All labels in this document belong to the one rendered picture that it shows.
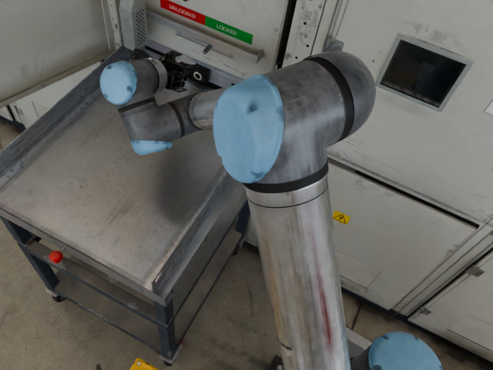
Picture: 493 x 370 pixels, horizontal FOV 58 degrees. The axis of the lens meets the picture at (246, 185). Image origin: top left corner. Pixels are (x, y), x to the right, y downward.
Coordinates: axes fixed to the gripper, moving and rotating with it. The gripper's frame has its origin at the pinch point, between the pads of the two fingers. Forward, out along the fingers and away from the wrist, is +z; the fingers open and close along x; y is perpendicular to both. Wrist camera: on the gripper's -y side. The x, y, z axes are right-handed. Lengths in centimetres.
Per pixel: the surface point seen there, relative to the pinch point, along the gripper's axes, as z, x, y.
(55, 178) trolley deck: -28.2, -36.2, -15.6
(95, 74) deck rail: -0.1, -13.8, -28.3
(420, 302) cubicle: 49, -64, 107
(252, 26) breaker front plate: 7.4, 16.8, 14.5
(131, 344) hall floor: 3, -116, 8
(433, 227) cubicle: 22, -22, 90
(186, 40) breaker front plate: 14.6, 4.4, -7.4
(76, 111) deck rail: -8.5, -24.3, -26.7
